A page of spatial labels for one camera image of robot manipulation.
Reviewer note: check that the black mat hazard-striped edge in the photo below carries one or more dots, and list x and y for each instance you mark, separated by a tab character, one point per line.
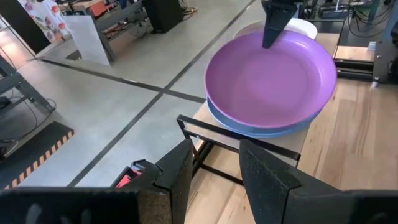
37	149

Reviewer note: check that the grey metal table leg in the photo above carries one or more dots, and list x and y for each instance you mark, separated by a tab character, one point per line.
18	84

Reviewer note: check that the white board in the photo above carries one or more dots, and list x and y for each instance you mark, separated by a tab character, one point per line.
87	40

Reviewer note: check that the blue plate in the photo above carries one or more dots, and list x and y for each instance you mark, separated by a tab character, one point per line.
258	132

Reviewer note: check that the purple plate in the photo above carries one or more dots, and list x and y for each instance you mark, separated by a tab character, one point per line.
264	87

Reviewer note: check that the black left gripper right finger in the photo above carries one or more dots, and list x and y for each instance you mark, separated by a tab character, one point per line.
273	199

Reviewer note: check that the black aluminium rig frame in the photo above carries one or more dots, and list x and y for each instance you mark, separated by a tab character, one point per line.
384	62

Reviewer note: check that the cream plate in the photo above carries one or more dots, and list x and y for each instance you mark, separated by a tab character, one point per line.
303	28

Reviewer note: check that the red black toolbox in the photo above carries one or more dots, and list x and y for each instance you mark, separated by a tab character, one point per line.
127	180

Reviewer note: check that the black bin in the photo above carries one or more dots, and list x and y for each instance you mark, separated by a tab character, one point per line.
163	15

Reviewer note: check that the grey workbench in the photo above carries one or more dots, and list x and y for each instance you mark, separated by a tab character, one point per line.
105	21

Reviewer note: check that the floral cloth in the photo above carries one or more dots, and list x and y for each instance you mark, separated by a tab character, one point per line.
46	18

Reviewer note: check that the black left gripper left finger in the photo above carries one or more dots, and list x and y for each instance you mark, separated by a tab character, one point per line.
177	180

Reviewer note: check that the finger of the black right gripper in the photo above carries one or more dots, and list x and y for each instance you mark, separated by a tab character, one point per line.
273	21

